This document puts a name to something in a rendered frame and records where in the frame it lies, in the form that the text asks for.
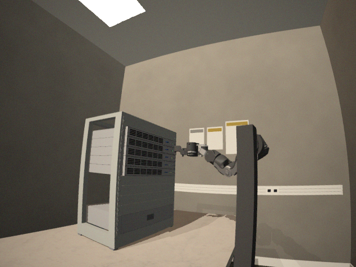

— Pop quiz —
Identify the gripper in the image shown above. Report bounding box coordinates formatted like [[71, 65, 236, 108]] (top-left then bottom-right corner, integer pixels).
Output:
[[174, 142, 206, 156]]

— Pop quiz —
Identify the grey server rack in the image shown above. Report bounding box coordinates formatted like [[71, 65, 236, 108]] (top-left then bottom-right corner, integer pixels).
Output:
[[77, 111, 176, 251]]

